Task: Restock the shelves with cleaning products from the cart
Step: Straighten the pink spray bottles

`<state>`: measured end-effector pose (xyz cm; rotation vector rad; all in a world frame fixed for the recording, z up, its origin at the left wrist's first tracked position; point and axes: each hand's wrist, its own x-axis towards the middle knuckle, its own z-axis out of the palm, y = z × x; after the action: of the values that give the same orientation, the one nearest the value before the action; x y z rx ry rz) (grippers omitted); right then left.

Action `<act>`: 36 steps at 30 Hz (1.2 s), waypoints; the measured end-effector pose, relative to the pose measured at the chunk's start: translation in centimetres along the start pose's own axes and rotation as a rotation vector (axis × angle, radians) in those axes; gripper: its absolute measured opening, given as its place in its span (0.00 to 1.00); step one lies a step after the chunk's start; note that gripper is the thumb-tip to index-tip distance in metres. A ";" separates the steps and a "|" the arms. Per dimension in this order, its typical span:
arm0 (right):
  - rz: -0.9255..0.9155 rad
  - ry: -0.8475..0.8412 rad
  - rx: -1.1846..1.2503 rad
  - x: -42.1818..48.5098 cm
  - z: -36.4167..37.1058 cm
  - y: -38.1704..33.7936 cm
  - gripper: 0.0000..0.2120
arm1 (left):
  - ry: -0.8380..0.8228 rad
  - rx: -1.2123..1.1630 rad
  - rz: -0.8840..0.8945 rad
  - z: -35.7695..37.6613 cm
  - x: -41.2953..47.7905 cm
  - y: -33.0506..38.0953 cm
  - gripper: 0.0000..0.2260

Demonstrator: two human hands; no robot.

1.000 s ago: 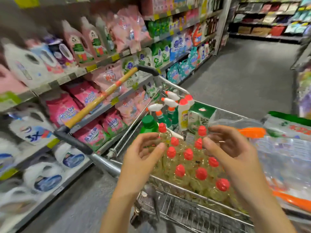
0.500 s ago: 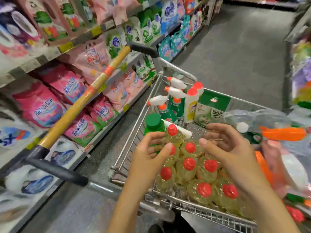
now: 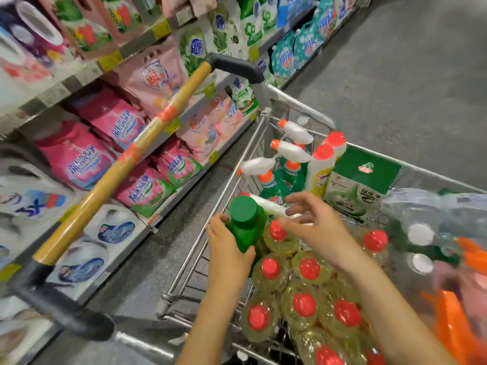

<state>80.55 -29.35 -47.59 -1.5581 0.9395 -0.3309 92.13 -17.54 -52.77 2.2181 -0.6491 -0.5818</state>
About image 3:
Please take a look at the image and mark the green capped cleaner bottle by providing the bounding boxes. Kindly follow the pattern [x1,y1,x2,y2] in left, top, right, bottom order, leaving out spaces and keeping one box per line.
[227,195,269,254]

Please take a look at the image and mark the person's left hand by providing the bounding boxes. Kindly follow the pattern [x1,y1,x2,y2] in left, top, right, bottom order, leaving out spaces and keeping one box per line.
[205,212,258,294]

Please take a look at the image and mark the person's right forearm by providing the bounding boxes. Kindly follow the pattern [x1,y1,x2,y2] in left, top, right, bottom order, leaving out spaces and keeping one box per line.
[338,250,458,365]

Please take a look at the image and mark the stack of white blue pouches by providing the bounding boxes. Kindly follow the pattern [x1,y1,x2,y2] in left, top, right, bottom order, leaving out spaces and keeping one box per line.
[0,144,146,363]

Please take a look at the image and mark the person's left forearm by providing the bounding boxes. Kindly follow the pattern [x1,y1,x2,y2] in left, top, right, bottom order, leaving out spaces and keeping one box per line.
[177,279,245,365]

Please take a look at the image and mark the stack of pink detergent pouches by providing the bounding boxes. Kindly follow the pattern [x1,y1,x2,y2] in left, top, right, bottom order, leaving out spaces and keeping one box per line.
[34,38,260,219]

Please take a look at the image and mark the grey shopping cart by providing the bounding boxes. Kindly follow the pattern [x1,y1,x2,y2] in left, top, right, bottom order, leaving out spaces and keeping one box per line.
[8,53,487,365]

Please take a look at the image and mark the cluster of yellow red-capped bottles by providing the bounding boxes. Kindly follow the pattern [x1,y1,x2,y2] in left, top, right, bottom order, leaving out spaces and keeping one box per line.
[242,218,391,365]

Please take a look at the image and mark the person's right hand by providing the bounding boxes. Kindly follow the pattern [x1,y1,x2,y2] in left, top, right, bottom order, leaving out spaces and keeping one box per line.
[277,191,366,271]

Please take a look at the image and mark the white red-capped cleaner bottle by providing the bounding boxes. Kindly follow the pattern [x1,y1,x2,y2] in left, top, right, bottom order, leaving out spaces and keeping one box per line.
[326,131,348,158]

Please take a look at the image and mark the row of green white pouches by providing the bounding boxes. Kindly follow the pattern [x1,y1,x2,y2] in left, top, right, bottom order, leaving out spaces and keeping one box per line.
[179,0,267,119]

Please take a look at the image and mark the row of teal blue pouches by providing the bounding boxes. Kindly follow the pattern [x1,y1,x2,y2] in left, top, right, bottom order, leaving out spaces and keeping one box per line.
[270,0,359,81]

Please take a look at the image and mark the store shelving with refill pouches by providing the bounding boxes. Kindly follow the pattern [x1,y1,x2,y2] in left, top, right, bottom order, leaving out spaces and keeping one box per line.
[0,0,374,365]

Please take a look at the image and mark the clear-wrapped orange-trigger spray pack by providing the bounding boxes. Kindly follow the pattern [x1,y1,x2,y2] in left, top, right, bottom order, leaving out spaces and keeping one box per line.
[380,188,487,301]
[422,238,487,365]

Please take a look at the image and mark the large green white cleaner pouch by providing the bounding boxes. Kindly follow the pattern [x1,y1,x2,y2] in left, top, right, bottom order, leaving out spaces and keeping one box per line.
[323,144,403,222]

